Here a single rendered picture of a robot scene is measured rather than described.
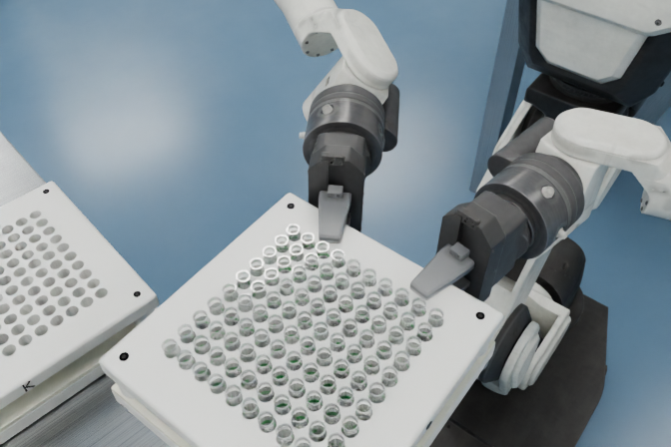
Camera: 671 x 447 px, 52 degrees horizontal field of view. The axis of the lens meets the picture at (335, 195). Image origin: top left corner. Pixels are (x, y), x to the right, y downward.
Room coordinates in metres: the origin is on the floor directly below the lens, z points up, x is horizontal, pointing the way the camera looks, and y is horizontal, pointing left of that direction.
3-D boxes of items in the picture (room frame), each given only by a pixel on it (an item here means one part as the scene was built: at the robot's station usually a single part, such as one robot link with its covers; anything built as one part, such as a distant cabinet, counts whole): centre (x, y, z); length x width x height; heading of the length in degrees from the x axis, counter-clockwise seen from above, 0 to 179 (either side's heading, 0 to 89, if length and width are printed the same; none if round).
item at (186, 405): (0.32, 0.02, 1.04); 0.25 x 0.24 x 0.02; 52
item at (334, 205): (0.45, 0.00, 1.06); 0.06 x 0.03 x 0.02; 174
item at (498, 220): (0.44, -0.16, 1.04); 0.12 x 0.10 x 0.13; 134
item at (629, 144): (0.53, -0.29, 1.05); 0.13 x 0.07 x 0.09; 69
